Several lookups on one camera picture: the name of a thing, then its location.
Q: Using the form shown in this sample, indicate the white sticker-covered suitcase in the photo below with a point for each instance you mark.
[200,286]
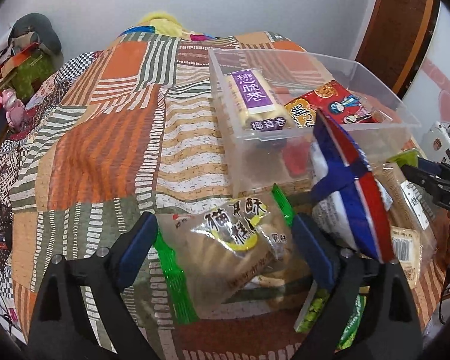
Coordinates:
[436,143]

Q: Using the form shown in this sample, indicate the patchwork striped bedspread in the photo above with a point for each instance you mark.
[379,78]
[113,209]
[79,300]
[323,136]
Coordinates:
[145,126]

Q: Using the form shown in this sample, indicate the yellow plush pillow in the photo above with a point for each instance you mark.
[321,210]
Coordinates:
[162,23]

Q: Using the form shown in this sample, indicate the green pea snack bag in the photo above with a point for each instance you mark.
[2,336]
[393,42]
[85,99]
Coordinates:
[322,312]

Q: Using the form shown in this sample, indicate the pink plush toy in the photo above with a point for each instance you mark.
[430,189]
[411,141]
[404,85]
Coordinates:
[13,107]

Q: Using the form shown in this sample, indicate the person's right hand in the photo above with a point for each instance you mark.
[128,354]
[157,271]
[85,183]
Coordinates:
[442,235]

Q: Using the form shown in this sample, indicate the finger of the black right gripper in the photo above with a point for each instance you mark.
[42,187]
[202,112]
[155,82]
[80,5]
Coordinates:
[441,170]
[427,181]

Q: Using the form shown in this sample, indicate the brown wooden door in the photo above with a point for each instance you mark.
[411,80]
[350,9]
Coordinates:
[397,39]

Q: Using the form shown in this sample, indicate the clear plastic storage bin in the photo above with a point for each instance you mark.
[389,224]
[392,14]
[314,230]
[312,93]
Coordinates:
[257,160]

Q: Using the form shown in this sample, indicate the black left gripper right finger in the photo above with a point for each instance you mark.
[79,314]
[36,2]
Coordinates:
[370,312]

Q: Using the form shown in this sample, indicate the blue red white snack bag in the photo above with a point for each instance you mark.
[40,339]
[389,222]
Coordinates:
[346,197]

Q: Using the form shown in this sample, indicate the purple coconut roll snack pack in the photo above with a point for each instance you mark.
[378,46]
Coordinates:
[256,104]

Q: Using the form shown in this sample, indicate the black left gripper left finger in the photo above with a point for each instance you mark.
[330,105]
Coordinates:
[60,326]

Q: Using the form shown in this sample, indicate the bread slice pack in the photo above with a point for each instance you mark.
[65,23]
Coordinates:
[413,241]

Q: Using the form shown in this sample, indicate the green-edged cat ear crisps bag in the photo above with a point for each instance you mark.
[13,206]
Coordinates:
[239,252]

